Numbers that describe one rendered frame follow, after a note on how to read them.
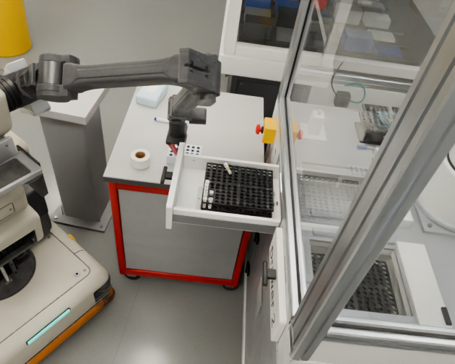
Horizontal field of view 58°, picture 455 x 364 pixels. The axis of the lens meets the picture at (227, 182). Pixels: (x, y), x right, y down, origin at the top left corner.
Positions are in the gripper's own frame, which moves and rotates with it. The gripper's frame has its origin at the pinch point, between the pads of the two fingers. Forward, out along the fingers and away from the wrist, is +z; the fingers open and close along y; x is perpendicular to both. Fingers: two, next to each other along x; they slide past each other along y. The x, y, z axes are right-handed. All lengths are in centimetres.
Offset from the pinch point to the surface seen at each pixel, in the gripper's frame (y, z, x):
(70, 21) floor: 243, 83, 133
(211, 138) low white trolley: 16.6, 5.8, -11.6
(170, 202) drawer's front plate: -34.1, -12.0, -3.3
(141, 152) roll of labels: -1.0, 1.5, 13.0
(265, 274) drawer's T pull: -53, -10, -31
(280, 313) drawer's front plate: -64, -12, -35
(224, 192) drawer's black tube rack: -24.7, -8.6, -18.7
